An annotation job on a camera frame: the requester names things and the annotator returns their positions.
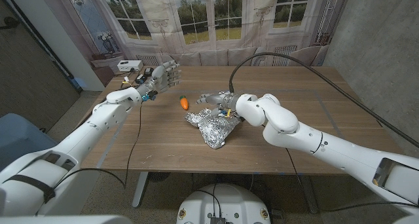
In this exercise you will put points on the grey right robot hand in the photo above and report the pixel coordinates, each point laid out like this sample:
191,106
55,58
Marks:
222,99

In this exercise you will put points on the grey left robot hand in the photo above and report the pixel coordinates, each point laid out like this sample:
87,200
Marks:
165,76

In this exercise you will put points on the aluminum foil sheet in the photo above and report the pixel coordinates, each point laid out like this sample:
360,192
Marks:
214,129

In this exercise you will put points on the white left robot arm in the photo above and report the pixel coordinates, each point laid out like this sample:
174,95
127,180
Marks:
104,116

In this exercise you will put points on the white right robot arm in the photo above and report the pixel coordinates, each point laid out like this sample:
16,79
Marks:
327,148

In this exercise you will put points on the orange toy carrot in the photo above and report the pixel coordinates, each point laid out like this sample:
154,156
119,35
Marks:
184,103

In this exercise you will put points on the black power adapter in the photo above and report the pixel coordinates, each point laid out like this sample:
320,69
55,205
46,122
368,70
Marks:
148,71
140,79

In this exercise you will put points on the white power box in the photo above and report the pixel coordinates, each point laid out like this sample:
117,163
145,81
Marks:
129,65

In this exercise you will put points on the printed window backdrop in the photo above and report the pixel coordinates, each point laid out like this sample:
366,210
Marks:
212,21

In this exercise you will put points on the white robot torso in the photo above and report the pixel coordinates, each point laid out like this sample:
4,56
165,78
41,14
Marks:
226,201

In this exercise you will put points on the grey table leg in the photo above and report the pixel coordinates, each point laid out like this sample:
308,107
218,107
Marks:
140,191
309,194

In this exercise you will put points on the dark mesh panel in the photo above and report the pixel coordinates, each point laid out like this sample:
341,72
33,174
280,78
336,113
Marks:
29,80

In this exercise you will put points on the blue chair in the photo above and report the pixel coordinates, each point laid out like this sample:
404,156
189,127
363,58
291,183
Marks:
19,135

